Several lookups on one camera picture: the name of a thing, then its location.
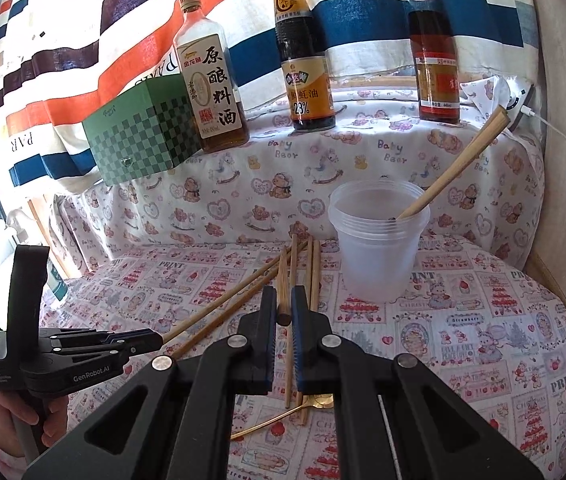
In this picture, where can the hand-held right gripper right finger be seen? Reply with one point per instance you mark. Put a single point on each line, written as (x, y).
(297, 330)

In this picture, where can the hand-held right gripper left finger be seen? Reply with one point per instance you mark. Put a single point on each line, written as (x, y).
(272, 330)

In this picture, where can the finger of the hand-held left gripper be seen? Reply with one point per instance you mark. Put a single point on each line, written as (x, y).
(133, 337)
(138, 351)

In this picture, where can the slim bamboo chopstick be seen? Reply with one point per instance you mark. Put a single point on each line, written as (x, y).
(223, 300)
(463, 162)
(283, 285)
(455, 162)

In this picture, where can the gold metal spoon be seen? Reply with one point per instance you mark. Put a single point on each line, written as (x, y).
(263, 422)

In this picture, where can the clear plastic cup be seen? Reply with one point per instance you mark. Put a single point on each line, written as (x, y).
(378, 265)

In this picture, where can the person's left hand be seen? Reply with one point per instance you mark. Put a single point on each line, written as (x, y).
(3, 415)

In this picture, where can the clear spray bottle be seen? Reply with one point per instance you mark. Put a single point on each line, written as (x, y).
(55, 277)

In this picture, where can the pink patchwork print tablecloth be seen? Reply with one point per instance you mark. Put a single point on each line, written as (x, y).
(488, 340)

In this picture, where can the green checkered box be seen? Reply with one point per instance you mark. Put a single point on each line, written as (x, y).
(138, 130)

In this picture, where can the dark oyster sauce bottle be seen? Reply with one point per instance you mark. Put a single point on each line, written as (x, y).
(308, 95)

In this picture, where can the clear cooking wine bottle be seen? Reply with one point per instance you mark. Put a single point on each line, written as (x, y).
(213, 100)

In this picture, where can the red-capped sauce bottle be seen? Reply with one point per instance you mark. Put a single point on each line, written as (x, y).
(435, 80)

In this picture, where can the striped hanging cloth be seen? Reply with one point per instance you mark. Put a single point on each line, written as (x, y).
(363, 25)

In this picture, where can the small white device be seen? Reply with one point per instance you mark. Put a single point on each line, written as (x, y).
(518, 105)

